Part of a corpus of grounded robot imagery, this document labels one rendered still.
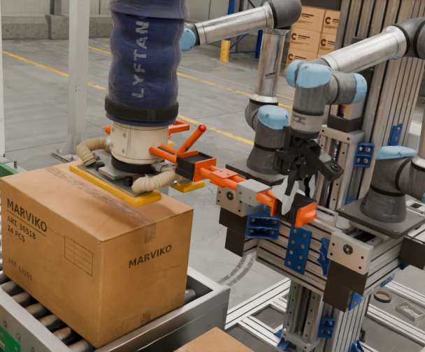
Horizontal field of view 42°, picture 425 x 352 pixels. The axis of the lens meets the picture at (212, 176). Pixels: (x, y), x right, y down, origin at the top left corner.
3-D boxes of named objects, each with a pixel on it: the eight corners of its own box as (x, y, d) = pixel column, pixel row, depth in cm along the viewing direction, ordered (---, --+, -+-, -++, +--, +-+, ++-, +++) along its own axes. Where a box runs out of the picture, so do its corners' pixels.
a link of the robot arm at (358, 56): (410, 7, 164) (280, 56, 145) (442, 12, 156) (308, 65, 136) (409, 45, 170) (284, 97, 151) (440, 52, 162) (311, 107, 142)
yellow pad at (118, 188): (68, 170, 180) (68, 156, 178) (94, 165, 187) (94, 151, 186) (135, 207, 160) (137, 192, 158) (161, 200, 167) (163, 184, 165)
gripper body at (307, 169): (289, 167, 143) (296, 121, 139) (317, 177, 138) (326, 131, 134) (270, 172, 138) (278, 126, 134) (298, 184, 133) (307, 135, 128)
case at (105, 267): (2, 272, 215) (-2, 177, 201) (87, 243, 244) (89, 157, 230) (98, 350, 180) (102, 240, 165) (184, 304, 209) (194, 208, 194)
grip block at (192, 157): (172, 173, 161) (174, 154, 159) (196, 167, 168) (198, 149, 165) (193, 183, 156) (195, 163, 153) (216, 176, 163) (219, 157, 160)
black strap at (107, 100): (89, 106, 171) (89, 93, 170) (146, 99, 188) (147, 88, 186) (136, 126, 157) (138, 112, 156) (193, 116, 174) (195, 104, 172)
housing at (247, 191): (233, 198, 148) (235, 183, 147) (249, 193, 153) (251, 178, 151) (254, 207, 144) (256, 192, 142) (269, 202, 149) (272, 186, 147)
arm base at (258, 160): (262, 158, 226) (265, 134, 222) (292, 169, 216) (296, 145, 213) (238, 164, 215) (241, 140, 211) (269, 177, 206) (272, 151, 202)
